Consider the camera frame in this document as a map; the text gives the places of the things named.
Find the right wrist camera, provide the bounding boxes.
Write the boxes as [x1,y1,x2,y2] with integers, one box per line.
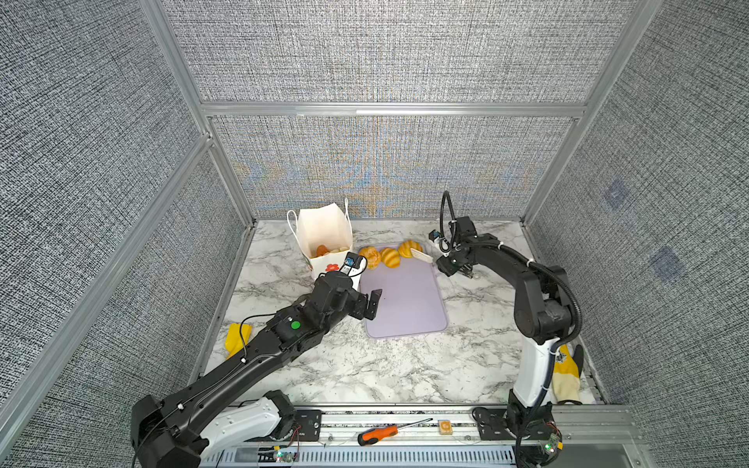
[428,229,450,250]

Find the white food tongs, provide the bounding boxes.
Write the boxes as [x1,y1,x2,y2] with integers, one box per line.
[410,248,474,279]

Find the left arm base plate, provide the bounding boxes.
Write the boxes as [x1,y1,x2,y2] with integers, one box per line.
[292,409,323,443]

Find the white floral paper bag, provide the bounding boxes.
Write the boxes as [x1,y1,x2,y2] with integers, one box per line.
[286,199,354,280]

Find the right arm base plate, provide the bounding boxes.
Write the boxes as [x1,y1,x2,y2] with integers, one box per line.
[471,406,528,441]

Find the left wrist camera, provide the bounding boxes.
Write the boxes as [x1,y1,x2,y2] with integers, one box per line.
[339,252,368,291]

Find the small striped bun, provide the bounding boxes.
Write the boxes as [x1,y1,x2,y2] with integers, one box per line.
[380,248,401,269]

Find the aluminium front rail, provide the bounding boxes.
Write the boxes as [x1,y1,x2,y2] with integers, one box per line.
[197,405,655,467]

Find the small orange block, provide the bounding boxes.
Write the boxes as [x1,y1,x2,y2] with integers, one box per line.
[438,420,454,436]

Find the lilac plastic tray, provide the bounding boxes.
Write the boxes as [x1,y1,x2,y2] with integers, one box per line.
[360,259,449,339]

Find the yellow toy shovel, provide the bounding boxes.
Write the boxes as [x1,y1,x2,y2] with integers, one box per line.
[224,323,253,358]

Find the yellow white object right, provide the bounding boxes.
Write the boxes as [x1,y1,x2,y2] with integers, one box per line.
[552,344,584,405]

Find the striped round bun top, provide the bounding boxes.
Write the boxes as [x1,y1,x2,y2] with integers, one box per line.
[398,240,423,259]

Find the orange handled screwdriver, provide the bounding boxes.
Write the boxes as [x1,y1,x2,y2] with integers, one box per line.
[357,418,432,447]

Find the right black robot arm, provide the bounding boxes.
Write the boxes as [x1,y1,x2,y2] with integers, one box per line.
[429,191,582,439]

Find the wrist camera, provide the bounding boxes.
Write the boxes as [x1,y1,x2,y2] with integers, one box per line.
[339,252,368,291]
[428,229,450,250]

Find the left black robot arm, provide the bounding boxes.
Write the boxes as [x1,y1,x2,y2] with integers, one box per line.
[131,271,382,467]

